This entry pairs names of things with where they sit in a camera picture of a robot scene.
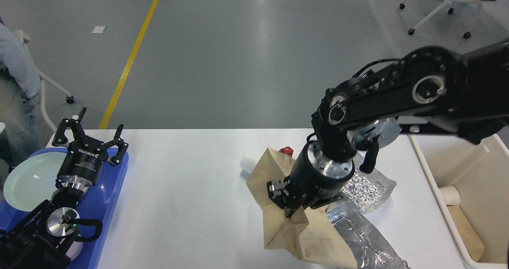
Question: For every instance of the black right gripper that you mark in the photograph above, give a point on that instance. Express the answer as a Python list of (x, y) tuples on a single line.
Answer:
[(314, 181)]

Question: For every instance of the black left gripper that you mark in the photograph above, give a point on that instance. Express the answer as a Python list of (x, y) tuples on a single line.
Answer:
[(84, 163)]

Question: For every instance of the brown paper bag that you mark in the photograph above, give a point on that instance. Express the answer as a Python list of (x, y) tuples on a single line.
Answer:
[(308, 235)]

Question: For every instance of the aluminium foil sheet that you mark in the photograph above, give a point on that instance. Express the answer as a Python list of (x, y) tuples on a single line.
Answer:
[(368, 191)]

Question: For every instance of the mint green plate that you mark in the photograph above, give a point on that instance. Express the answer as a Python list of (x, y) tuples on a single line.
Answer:
[(33, 181)]

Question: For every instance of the aluminium foil tray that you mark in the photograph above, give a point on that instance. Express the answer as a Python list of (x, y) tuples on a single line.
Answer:
[(369, 247)]

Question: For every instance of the pink mug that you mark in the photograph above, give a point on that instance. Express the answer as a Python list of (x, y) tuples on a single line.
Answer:
[(74, 250)]

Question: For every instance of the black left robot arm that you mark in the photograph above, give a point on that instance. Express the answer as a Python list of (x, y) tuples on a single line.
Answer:
[(42, 238)]

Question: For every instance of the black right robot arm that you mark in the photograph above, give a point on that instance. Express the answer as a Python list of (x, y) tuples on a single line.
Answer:
[(430, 91)]

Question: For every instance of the crushed red can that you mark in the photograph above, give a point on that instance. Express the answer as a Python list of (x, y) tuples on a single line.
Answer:
[(287, 151)]

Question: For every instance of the white paper cup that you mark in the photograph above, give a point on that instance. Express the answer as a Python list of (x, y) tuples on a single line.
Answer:
[(249, 162)]

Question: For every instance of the seated person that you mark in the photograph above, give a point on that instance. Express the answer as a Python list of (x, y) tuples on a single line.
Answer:
[(20, 87)]

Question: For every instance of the white chair left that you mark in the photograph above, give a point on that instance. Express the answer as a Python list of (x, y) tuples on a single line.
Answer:
[(24, 40)]

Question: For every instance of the paper cup in bin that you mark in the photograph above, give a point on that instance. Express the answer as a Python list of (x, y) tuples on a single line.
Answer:
[(450, 195)]

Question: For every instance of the beige plastic bin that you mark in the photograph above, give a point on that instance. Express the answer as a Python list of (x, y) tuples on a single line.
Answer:
[(480, 174)]

